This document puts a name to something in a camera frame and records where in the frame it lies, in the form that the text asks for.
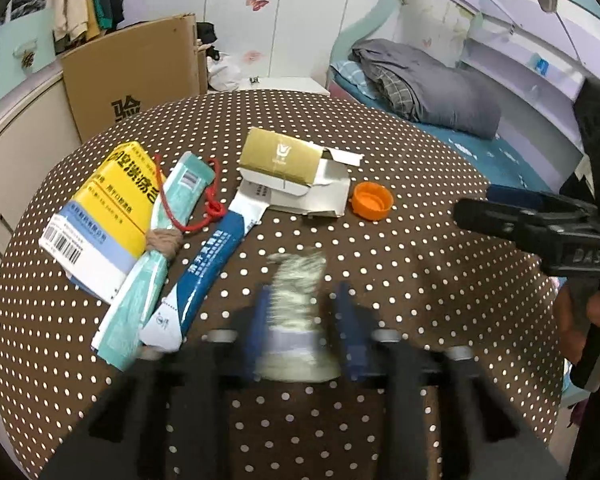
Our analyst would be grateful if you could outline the whitish wrapper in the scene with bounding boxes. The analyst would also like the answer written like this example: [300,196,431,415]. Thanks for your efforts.
[257,252,342,383]

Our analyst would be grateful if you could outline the white step board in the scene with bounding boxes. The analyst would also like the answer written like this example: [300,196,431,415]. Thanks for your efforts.
[235,76,331,97]

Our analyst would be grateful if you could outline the red string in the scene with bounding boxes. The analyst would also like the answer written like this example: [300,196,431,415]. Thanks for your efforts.
[152,155,226,233]

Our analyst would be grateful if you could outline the gold paper box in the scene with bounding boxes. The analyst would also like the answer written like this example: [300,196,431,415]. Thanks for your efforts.
[237,127,363,220]

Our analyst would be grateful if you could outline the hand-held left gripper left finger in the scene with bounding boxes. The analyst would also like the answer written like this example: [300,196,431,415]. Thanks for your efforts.
[40,285,277,480]

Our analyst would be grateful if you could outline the teal printed bed sheet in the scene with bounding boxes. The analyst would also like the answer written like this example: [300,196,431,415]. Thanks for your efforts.
[330,60,586,196]

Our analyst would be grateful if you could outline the white plastic bag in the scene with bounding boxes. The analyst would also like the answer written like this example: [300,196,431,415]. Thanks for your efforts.
[207,55,243,92]

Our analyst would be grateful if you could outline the grey folded clothes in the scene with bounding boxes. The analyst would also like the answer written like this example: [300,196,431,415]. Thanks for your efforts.
[0,0,46,26]

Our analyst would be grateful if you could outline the teal bunk bed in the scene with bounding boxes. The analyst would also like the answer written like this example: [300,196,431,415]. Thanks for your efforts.
[326,0,600,241]

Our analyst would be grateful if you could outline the teal paper wrapper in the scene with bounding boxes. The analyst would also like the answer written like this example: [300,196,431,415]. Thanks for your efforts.
[91,151,217,372]

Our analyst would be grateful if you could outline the person's right hand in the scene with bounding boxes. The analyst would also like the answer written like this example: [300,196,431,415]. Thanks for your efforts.
[552,287,600,362]

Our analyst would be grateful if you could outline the large cardboard box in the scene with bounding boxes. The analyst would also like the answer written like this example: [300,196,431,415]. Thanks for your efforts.
[61,14,211,145]

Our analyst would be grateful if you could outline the lilac stepped shelf cabinet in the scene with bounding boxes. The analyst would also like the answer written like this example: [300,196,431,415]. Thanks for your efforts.
[0,7,56,116]

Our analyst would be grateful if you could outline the yellow medicine box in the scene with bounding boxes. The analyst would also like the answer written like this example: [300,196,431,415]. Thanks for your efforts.
[39,141,167,305]

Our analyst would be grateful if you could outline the grey duvet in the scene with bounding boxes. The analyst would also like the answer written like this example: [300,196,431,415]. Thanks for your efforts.
[351,39,502,141]

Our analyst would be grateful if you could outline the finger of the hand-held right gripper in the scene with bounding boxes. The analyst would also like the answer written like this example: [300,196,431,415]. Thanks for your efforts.
[485,185,599,222]
[452,199,564,249]

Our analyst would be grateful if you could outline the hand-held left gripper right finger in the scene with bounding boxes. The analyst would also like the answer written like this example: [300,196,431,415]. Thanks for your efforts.
[331,284,566,480]

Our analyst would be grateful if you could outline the white wardrobe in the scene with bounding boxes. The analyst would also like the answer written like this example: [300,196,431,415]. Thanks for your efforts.
[105,0,396,96]

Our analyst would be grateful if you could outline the orange bottle cap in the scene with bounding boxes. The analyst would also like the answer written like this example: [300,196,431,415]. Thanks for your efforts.
[351,181,395,221]

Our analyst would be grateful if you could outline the plaid pillow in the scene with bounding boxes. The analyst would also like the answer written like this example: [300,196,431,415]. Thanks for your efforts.
[367,67,421,116]

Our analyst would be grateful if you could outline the white low cabinet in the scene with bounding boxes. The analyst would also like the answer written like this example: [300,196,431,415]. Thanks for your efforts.
[0,67,81,311]

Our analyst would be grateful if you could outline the blue white sachet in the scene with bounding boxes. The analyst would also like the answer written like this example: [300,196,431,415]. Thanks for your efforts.
[139,195,276,353]

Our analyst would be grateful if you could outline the brown polka dot tablecloth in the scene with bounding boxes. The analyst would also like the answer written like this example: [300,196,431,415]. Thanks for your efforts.
[0,89,568,480]

